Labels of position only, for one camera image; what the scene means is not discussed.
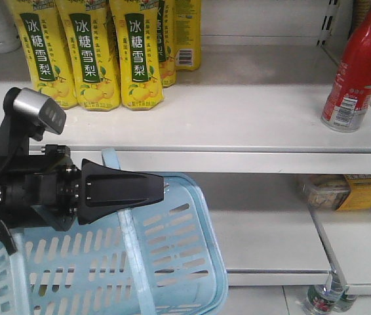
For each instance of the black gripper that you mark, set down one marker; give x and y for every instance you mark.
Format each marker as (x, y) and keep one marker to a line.
(41, 190)

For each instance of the light blue plastic basket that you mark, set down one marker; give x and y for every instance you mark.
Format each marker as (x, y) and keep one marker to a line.
(161, 258)

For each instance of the red aluminium coke bottle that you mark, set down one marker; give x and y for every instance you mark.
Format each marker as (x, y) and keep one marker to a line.
(350, 97)

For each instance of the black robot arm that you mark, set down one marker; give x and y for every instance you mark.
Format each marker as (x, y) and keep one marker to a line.
(49, 190)

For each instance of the yellow pear drink bottle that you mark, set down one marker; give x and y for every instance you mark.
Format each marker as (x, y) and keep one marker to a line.
(46, 49)
(136, 31)
(187, 22)
(90, 34)

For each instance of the white store shelving unit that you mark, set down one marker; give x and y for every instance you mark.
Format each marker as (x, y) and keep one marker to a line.
(243, 125)

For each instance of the clear cracker box yellow label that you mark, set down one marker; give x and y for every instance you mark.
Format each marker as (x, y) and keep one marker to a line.
(335, 192)

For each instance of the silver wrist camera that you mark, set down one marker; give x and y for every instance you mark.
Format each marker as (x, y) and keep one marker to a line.
(41, 112)

